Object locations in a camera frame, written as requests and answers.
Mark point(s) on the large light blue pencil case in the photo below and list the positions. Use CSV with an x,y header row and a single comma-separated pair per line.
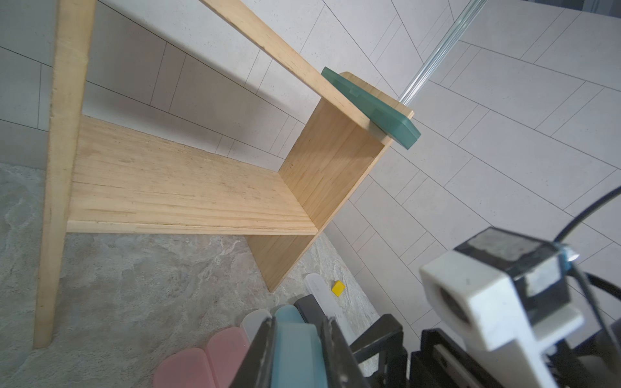
x,y
298,359

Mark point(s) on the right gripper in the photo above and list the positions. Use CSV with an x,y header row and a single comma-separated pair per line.
x,y
442,363

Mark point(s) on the wooden two-tier shelf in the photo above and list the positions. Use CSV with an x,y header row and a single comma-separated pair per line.
x,y
105,178

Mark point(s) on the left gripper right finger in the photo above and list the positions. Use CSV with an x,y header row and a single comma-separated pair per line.
x,y
341,367

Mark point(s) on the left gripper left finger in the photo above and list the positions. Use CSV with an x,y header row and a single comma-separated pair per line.
x,y
256,369

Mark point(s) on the black pencil case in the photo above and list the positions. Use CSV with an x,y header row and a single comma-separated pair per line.
x,y
311,312

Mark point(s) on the pink pencil case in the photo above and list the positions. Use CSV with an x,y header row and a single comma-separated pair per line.
x,y
225,352
187,368

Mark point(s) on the yellow block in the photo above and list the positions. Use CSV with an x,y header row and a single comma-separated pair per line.
x,y
338,288

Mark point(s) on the dark green pencil case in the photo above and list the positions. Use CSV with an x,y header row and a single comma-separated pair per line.
x,y
387,118

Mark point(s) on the clear frosted pencil case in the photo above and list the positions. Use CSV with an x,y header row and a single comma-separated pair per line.
x,y
252,321
318,287

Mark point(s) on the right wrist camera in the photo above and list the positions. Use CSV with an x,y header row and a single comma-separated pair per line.
x,y
506,296

